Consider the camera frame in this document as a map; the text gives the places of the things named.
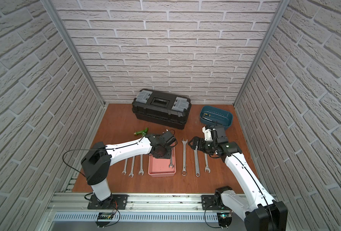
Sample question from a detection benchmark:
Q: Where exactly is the green hose nozzle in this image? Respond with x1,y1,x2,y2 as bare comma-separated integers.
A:
134,128,148,136

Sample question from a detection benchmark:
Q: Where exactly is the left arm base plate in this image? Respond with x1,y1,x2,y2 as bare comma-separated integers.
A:
87,194,129,210

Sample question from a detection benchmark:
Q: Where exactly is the left controller board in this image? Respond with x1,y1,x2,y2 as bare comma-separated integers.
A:
96,212,115,228

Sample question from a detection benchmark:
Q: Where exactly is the pink plastic storage box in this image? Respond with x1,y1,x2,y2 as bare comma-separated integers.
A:
148,147,176,178

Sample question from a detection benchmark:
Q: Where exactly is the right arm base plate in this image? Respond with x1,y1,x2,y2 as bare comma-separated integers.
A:
201,194,231,211

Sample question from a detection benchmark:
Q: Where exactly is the adjustable wrench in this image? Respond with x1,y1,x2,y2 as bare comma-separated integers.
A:
194,146,200,177

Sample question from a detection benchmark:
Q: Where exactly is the aluminium front rail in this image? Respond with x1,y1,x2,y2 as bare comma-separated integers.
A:
47,192,213,212

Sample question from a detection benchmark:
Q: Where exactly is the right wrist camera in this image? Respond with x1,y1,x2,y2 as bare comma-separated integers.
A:
202,125,229,144

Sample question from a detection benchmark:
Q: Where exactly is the large combination wrench 19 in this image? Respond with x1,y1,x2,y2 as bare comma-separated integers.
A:
204,153,211,173

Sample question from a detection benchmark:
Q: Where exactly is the right controller board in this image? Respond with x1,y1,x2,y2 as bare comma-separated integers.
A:
217,213,233,229

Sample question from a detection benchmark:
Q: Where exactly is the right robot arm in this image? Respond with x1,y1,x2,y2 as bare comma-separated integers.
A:
188,137,288,231

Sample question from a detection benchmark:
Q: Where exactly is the controller board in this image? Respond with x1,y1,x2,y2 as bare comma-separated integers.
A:
217,213,233,229
96,212,115,228

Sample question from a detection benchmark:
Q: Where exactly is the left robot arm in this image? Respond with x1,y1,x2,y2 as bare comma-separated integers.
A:
81,131,178,203

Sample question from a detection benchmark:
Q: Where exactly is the black plastic toolbox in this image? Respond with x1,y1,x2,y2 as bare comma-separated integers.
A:
132,89,192,130

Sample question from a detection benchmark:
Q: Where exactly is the teal plastic bin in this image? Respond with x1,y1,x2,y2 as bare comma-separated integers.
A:
199,105,234,130

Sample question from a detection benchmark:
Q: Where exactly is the large combination wrench 22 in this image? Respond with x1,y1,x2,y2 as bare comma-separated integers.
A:
181,139,188,176

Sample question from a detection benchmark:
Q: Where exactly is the small combination wrench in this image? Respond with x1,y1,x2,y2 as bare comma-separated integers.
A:
169,154,174,168
138,155,144,176
128,157,136,178
122,159,128,175

